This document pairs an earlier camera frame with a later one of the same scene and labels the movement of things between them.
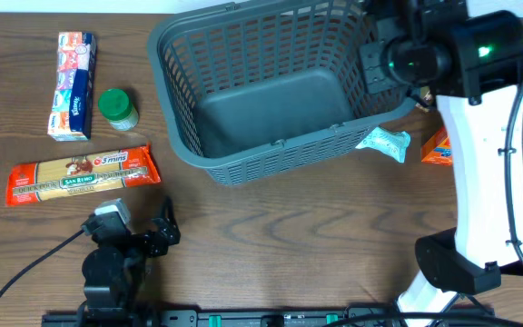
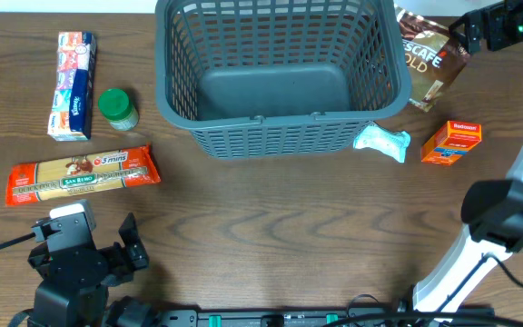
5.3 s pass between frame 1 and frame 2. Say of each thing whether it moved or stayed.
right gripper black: moved
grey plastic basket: moved
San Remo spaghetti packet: stayed
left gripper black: moved
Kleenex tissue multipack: stayed
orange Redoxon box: stayed
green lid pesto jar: stayed
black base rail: stayed
